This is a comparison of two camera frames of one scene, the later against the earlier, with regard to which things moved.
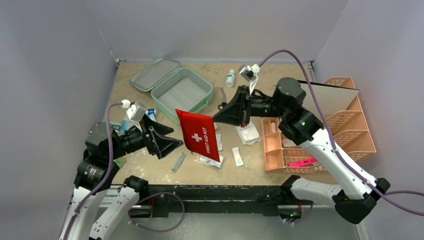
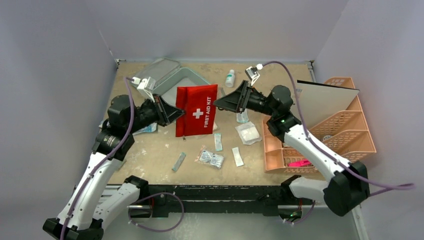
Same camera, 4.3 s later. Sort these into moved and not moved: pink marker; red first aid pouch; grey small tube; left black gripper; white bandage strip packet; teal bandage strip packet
Moved: left black gripper; red first aid pouch
Not moved: grey small tube; pink marker; white bandage strip packet; teal bandage strip packet
